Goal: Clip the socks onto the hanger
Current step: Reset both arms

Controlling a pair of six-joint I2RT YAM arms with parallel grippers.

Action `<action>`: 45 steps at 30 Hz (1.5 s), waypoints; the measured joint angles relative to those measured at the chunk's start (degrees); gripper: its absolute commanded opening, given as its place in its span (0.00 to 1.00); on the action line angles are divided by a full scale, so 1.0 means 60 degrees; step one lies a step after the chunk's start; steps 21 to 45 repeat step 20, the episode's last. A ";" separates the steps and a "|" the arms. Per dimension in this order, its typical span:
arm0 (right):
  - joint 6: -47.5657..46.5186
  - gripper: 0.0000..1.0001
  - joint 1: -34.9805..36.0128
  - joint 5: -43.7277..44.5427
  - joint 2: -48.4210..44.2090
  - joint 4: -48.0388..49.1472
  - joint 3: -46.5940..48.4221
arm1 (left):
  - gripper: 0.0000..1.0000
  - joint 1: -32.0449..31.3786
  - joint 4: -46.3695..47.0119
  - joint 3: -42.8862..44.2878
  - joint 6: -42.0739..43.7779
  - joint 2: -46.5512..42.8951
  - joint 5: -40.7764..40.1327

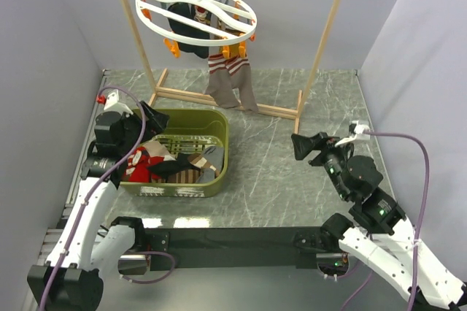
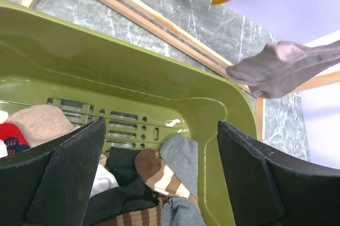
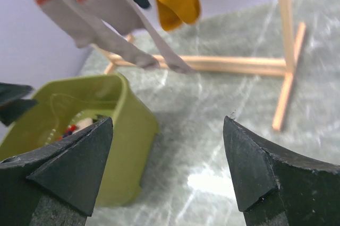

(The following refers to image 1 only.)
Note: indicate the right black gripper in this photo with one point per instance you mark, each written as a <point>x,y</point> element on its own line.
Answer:
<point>326,144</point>

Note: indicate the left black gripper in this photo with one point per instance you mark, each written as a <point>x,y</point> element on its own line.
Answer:
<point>156,122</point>

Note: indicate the taupe sock with striped cuff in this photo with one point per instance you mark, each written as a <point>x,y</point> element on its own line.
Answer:
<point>219,85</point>

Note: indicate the orange clothes clip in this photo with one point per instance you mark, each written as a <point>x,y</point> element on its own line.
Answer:
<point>226,52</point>
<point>242,49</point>

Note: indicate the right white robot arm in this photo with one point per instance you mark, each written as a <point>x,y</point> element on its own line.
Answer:
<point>379,233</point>

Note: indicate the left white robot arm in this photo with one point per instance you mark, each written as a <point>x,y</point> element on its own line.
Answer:
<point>73,275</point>

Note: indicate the orange clip front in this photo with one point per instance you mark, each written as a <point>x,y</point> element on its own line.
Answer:
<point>172,46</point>

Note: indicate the orange clip left rim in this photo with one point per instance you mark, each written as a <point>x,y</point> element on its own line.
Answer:
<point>145,11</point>

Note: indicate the white round sock hanger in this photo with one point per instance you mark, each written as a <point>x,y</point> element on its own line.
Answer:
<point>199,23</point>

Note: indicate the olive green plastic basket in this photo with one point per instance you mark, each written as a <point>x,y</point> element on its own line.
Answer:
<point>188,131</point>

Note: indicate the black sock in basket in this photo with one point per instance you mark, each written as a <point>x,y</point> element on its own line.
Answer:
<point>167,168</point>

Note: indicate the brown striped sock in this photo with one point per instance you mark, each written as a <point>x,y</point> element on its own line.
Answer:
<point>187,176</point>

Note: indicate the grey sock in basket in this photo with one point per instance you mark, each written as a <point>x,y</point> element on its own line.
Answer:
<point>210,163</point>

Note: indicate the dark navy hanging sock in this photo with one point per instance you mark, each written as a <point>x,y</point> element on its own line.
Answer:
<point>198,14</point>

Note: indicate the black base crossbar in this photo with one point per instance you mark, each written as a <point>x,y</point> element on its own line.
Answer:
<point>183,248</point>

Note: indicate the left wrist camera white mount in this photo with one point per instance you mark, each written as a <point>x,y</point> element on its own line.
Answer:
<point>113,101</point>

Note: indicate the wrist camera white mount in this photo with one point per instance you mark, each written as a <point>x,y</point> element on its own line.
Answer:
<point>113,101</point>
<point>358,132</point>

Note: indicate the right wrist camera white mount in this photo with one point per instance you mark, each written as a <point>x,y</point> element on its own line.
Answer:
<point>358,132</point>

